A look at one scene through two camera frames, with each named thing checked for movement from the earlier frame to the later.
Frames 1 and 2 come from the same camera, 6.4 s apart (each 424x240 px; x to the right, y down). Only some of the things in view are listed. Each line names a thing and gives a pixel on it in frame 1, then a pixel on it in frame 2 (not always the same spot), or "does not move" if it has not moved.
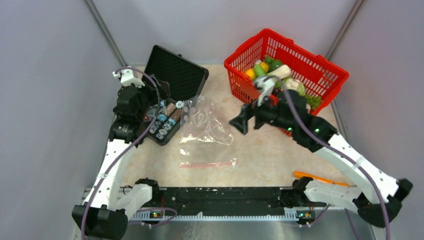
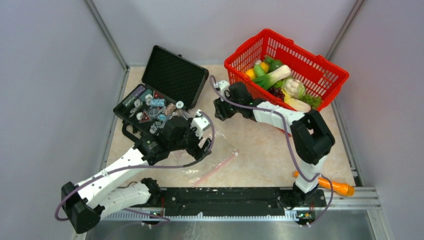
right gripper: x=248 y=110 → x=221 y=112
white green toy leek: x=283 y=72 does not move
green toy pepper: x=273 y=64 does not move
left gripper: x=152 y=93 → x=196 y=151
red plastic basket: x=317 y=74 does not move
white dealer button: x=179 y=104 does not move
